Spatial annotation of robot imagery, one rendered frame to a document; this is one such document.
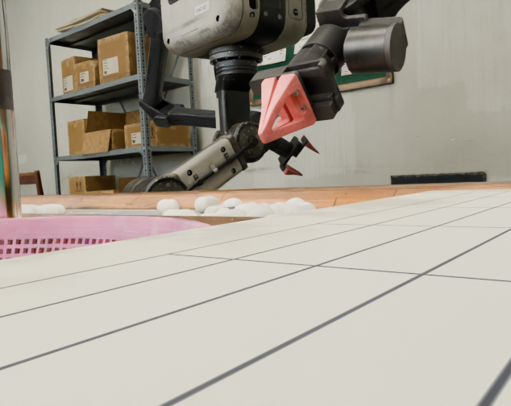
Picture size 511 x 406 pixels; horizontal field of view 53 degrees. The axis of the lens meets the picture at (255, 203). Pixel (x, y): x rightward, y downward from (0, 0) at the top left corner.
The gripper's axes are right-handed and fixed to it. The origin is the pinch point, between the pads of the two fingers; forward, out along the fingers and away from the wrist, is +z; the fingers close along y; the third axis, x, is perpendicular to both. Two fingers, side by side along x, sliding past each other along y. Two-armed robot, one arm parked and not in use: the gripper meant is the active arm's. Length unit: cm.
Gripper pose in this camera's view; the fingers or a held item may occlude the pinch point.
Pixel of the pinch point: (265, 134)
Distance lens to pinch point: 57.7
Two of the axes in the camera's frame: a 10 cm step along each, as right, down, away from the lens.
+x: 4.4, 7.2, 5.3
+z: -4.6, 6.9, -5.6
